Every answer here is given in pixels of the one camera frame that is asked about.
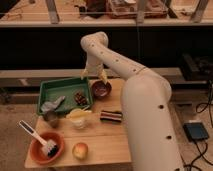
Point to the brown chocolate waffle piece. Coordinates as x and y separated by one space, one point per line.
80 99

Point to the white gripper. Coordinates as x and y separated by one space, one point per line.
93 64

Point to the orange plastic bowl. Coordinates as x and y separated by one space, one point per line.
38 156

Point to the yellow red apple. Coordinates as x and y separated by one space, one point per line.
80 150

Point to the metal cup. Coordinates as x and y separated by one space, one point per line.
51 118

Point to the striped black red block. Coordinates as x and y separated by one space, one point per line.
110 116

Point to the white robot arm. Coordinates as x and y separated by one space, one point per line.
144 103

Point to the black foot pedal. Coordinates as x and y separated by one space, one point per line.
195 131

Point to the white dish brush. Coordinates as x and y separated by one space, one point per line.
49 147

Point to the green plastic tray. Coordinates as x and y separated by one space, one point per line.
51 90

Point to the dark red bowl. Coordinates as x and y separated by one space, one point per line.
100 89

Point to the wooden table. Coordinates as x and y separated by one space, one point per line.
107 142

